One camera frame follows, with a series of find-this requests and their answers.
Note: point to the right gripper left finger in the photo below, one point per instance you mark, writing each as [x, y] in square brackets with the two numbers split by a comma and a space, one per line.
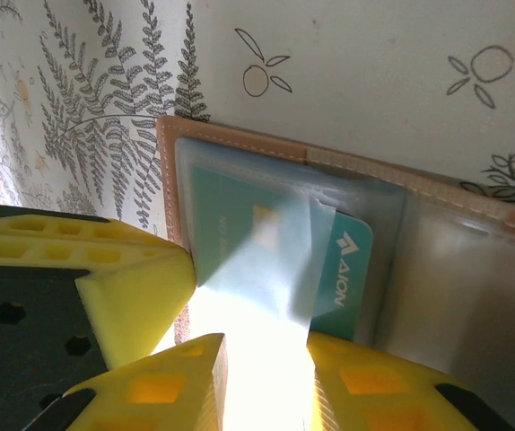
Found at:
[159, 390]

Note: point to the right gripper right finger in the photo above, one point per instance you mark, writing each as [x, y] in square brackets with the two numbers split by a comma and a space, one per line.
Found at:
[374, 395]

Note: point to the brown leather card holder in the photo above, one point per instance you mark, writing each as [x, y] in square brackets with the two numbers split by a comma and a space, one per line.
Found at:
[239, 137]

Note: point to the teal credit card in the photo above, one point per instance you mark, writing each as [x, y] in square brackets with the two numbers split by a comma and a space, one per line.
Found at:
[351, 278]

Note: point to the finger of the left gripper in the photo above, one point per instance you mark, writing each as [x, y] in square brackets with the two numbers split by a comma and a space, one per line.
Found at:
[37, 222]
[141, 296]

